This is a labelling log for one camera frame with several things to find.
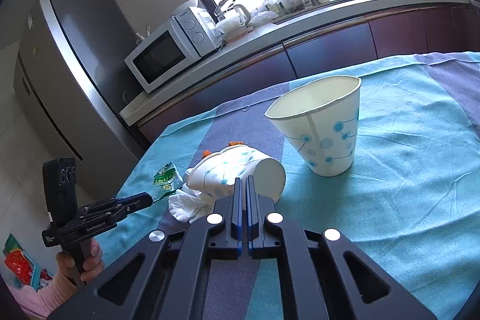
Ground silver refrigerator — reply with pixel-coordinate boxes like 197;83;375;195
13;0;151;193

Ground dotted paper cup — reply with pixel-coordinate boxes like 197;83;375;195
264;76;362;177
187;145;286;202

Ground person's left hand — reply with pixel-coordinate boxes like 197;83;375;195
56;241;105;283

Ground green snack wrapper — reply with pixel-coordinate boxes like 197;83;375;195
152;160;182;201

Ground red green snack packet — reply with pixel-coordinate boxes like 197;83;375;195
4;234;34;285

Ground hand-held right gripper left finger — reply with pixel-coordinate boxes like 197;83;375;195
49;178;244;320

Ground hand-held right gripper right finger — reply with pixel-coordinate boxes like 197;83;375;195
245;175;439;320

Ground glass kettle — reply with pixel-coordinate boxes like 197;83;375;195
214;0;253;39

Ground white kitchen countertop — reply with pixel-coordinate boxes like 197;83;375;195
119;0;480;126

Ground person's left forearm pink sleeve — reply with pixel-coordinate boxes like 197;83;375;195
22;273;81;319

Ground white microwave oven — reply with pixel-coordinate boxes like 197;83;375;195
124;6;218;94

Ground brown base cabinets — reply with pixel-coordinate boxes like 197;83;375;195
135;3;480;144

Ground teal and grey tablecloth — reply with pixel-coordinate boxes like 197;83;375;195
94;51;480;320

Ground white plastic bag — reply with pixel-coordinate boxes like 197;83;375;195
251;9;278;28

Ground white tissue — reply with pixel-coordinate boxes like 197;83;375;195
167;185;214;224

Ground orange food scrap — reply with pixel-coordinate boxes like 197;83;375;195
202;141;246;159

